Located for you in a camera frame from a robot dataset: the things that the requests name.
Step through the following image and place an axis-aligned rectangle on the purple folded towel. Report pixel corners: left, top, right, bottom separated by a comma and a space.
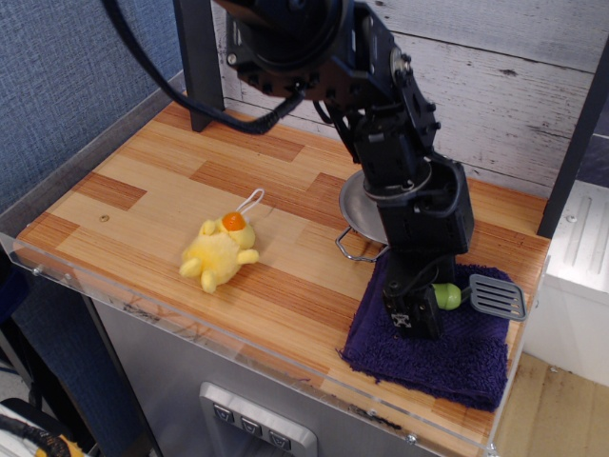
341, 254, 509, 411

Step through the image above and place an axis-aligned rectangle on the green handled grey spatula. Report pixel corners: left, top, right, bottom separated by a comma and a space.
433, 274, 527, 322

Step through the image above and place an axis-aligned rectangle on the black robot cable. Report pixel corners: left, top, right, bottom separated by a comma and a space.
99, 0, 305, 137

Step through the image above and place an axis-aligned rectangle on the stainless steel cabinet front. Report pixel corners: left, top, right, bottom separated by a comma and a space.
91, 300, 458, 456

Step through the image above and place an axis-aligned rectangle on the silver control panel with buttons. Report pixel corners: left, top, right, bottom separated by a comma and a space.
199, 381, 318, 456

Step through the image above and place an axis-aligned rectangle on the black vertical post left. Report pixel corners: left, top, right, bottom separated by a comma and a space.
173, 0, 225, 111

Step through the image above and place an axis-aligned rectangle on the yellow plush duck toy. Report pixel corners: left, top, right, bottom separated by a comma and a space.
179, 188, 265, 294

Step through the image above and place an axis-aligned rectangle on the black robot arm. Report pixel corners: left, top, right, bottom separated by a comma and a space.
224, 1, 474, 340

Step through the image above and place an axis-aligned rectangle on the yellow object bottom left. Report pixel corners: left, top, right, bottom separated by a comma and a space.
55, 435, 88, 457

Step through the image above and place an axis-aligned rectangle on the black vertical post right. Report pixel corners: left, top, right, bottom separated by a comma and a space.
537, 70, 609, 238

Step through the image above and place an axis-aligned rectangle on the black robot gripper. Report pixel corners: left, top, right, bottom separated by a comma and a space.
373, 154, 474, 340

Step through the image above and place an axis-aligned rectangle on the stainless steel pot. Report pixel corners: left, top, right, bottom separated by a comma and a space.
335, 170, 388, 263

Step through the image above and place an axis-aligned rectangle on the black vertical post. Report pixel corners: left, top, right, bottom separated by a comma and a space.
537, 70, 609, 238
173, 0, 225, 111

